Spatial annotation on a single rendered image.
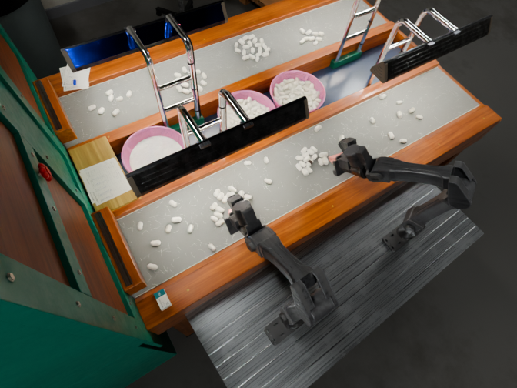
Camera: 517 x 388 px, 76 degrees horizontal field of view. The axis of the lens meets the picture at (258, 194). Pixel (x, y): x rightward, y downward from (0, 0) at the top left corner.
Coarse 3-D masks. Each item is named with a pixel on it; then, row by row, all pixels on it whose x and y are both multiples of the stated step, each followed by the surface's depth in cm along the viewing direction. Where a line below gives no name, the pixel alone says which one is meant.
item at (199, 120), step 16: (128, 32) 117; (176, 32) 119; (144, 48) 113; (192, 48) 120; (192, 64) 124; (176, 80) 127; (192, 80) 131; (160, 96) 128; (192, 96) 139; (160, 112) 136; (176, 128) 148
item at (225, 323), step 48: (432, 192) 149; (336, 240) 135; (432, 240) 138; (240, 288) 123; (288, 288) 124; (336, 288) 126; (384, 288) 127; (240, 336) 116; (288, 336) 117; (336, 336) 118; (240, 384) 109; (288, 384) 110
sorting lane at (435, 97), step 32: (416, 96) 166; (448, 96) 167; (352, 128) 153; (384, 128) 155; (416, 128) 156; (256, 160) 141; (288, 160) 142; (192, 192) 132; (224, 192) 133; (256, 192) 134; (288, 192) 135; (320, 192) 136; (128, 224) 124; (160, 224) 125; (192, 224) 126; (224, 224) 127; (160, 256) 119; (192, 256) 120
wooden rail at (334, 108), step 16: (432, 64) 174; (400, 80) 166; (352, 96) 159; (368, 96) 160; (320, 112) 153; (336, 112) 154; (288, 128) 147; (304, 128) 149; (256, 144) 142; (272, 144) 144; (224, 160) 137; (240, 160) 140; (192, 176) 132; (160, 192) 128; (128, 208) 124
